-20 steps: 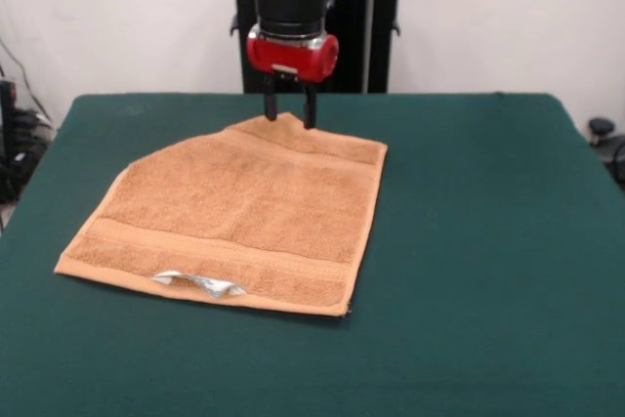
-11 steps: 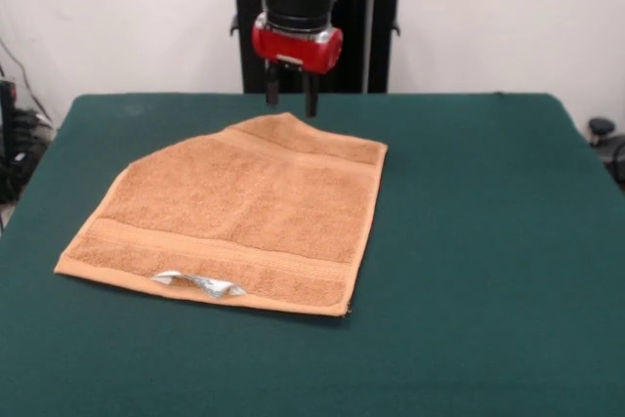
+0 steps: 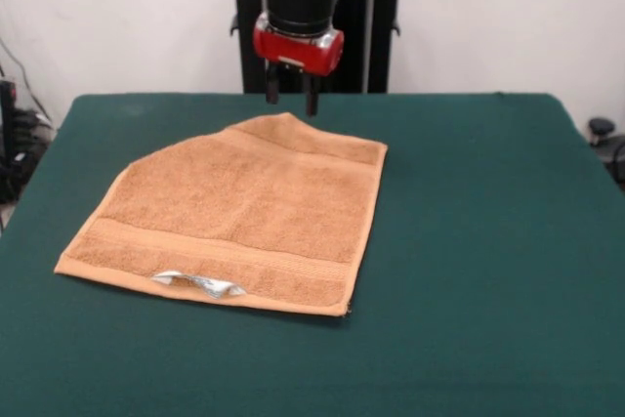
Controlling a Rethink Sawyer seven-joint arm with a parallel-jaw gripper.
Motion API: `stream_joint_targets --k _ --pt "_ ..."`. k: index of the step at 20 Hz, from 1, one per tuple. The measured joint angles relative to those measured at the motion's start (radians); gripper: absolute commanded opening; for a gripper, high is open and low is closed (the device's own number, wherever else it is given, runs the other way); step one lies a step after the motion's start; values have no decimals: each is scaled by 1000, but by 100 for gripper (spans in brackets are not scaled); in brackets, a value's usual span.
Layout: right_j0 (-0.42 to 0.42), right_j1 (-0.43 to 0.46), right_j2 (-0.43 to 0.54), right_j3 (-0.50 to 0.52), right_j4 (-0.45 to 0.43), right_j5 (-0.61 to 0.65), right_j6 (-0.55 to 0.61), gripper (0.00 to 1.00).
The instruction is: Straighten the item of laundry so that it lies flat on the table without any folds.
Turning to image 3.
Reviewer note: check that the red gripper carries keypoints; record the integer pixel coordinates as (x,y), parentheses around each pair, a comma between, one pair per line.
(298,51)

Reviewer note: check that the orange terry towel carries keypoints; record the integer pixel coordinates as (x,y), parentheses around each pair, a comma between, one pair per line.
(234,217)

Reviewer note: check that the dark green table cloth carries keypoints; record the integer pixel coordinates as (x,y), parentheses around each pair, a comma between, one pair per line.
(488,241)

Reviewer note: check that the black electronics box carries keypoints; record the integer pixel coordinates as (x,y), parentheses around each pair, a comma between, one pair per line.
(7,134)

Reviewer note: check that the black office chair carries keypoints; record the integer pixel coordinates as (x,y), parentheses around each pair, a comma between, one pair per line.
(608,143)

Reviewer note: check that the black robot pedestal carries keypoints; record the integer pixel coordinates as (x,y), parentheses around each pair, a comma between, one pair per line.
(371,36)

